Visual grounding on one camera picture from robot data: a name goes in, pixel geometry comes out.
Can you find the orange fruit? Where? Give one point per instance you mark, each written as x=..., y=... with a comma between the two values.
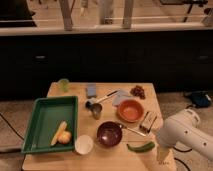
x=65, y=137

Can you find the metal measuring cup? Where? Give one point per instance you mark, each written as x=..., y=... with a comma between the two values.
x=95, y=109

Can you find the metal spoon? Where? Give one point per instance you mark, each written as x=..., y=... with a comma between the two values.
x=132, y=130

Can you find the brown grape bunch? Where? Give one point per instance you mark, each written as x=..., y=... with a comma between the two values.
x=138, y=91

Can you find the white paper cup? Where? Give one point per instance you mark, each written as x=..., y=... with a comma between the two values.
x=84, y=144

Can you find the orange bowl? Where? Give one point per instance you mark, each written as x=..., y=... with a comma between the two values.
x=130, y=111

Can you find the silver knife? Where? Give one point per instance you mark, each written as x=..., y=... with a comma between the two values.
x=106, y=96

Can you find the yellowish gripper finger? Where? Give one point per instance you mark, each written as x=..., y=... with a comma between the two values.
x=162, y=153

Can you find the green plastic tray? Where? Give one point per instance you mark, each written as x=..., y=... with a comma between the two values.
x=45, y=119

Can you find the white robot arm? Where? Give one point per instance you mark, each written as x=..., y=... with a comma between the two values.
x=182, y=127

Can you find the green small cup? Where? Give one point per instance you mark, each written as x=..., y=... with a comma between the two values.
x=63, y=84

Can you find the dark blue floor object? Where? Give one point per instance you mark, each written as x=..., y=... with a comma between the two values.
x=199, y=99

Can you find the grey blue cloth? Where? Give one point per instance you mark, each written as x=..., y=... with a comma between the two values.
x=121, y=96

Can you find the green pepper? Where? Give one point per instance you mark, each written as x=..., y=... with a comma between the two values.
x=141, y=149

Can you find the dark purple bowl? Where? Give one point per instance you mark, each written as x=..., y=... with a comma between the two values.
x=109, y=134

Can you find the blue sponge block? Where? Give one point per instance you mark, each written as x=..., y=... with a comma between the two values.
x=91, y=90

